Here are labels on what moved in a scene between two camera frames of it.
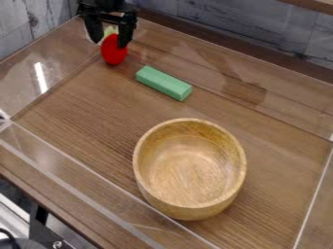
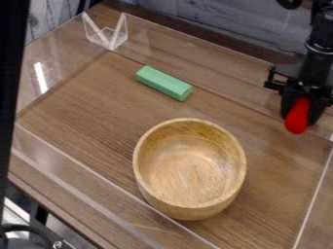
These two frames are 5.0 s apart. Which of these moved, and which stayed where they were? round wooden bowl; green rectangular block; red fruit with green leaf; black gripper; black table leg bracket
Moved: red fruit with green leaf; black gripper
Stayed: round wooden bowl; black table leg bracket; green rectangular block
